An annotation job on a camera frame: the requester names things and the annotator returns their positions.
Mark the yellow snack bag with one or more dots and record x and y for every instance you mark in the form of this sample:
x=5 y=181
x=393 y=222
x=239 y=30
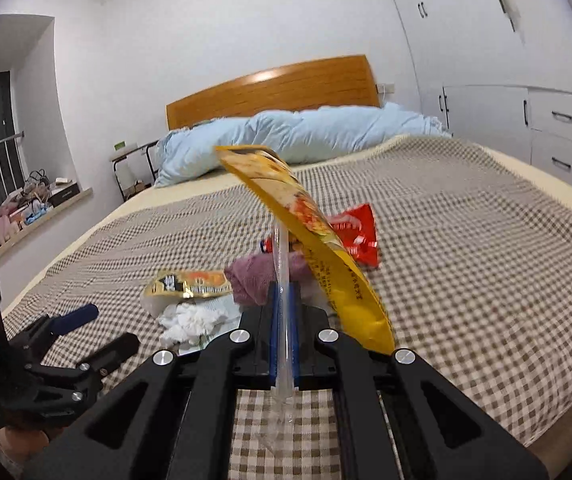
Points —
x=316 y=240

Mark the white printed sachet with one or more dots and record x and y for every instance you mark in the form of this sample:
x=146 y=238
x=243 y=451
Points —
x=230 y=317

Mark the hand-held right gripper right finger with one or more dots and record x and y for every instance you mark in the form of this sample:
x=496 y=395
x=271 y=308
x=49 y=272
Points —
x=296 y=330

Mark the pile of bags and boxes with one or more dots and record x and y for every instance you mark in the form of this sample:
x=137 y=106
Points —
x=16 y=215

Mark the white wall socket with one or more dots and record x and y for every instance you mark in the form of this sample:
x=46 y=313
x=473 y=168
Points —
x=386 y=88

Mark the white wardrobe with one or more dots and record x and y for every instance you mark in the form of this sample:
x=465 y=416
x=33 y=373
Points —
x=466 y=35

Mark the clear plastic straw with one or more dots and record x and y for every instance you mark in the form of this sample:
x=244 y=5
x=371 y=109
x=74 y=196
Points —
x=282 y=310

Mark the black metal side table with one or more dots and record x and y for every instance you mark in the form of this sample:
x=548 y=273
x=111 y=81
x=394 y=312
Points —
x=136 y=147

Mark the white tissue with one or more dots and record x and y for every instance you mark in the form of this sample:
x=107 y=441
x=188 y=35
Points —
x=191 y=322

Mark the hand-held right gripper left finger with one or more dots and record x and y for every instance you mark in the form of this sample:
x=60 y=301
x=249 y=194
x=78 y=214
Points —
x=273 y=330

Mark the black flat box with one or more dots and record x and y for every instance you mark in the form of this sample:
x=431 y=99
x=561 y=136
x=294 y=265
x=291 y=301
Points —
x=64 y=195

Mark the purple cloth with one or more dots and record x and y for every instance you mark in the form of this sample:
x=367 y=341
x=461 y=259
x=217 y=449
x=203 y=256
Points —
x=251 y=277

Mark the gold sachet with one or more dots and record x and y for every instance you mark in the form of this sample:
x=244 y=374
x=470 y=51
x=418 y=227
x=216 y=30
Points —
x=191 y=285

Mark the clear plastic wrap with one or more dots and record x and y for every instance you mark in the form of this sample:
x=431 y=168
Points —
x=318 y=295

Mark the light blue duvet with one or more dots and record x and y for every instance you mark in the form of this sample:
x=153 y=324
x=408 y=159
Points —
x=316 y=135

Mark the person's left hand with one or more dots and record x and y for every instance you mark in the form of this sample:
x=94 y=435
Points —
x=21 y=442

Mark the red white snack packet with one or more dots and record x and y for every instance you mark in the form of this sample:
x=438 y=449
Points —
x=361 y=240

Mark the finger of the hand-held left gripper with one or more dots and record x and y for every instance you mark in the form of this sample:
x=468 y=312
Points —
x=78 y=314
x=116 y=350

